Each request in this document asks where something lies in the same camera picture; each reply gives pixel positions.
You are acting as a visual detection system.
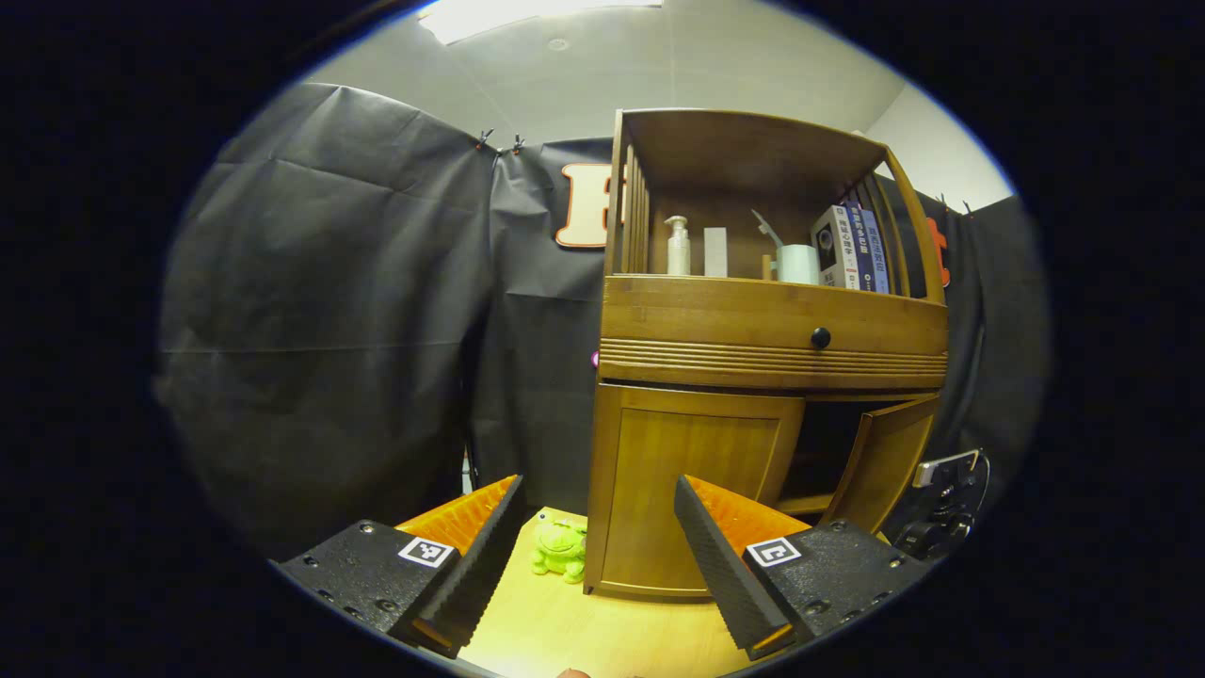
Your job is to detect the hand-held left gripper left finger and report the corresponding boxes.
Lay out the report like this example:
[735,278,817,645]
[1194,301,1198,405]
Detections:
[273,474,526,659]

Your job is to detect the wooden shoe cabinet door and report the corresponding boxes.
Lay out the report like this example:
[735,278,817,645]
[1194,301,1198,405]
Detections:
[821,393,942,536]
[586,381,807,599]

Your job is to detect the black backdrop cloth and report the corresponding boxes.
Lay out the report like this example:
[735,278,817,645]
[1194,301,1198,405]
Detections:
[155,83,1051,566]

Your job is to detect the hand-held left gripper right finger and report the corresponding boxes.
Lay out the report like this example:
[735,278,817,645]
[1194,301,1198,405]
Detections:
[674,475,933,660]

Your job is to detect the white pump bottle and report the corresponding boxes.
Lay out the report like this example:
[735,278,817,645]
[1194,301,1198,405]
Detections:
[665,216,692,277]

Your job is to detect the light purple book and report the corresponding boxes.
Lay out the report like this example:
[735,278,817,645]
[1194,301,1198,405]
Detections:
[861,209,891,295]

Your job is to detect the ceiling light panel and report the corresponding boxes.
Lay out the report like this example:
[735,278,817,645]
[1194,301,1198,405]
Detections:
[419,0,662,45]

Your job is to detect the wooden double-door shoe cabinet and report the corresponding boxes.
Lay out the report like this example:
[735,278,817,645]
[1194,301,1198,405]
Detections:
[584,108,950,601]

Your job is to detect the white cup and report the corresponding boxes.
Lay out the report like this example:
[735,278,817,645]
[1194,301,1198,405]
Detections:
[777,244,821,285]

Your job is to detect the green frog plush toy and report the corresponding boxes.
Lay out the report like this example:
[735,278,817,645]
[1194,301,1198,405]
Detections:
[530,516,587,585]

